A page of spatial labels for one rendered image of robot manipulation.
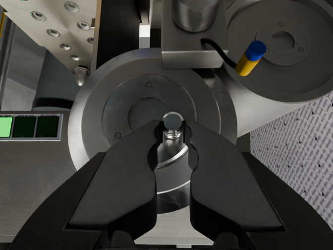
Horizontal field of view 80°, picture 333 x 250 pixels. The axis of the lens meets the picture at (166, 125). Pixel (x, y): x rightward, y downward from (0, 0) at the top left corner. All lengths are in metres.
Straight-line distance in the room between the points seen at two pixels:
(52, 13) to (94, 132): 0.30
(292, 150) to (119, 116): 0.23
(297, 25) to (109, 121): 0.19
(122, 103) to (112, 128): 0.02
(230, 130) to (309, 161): 0.13
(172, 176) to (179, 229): 0.36
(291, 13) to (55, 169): 0.54
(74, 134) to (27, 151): 0.43
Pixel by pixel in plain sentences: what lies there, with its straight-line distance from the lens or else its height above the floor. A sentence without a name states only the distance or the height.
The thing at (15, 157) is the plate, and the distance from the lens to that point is 0.63.
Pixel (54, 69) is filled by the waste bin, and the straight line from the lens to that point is 2.48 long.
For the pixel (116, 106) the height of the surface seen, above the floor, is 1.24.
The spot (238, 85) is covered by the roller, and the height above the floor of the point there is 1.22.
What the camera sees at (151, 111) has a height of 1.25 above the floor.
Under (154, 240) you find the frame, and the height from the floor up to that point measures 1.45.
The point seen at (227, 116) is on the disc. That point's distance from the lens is 0.18.
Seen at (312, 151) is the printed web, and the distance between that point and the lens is 0.28.
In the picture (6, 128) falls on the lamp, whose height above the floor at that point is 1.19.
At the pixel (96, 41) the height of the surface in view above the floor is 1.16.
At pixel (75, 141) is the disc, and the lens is 0.19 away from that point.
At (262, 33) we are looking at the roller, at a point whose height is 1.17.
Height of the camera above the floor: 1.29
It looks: 12 degrees down
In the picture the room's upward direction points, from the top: 180 degrees counter-clockwise
